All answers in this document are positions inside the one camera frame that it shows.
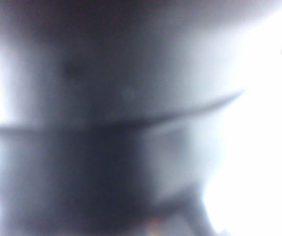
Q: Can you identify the black thermos with flip lid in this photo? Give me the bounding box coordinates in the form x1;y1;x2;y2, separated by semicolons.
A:
0;0;282;236

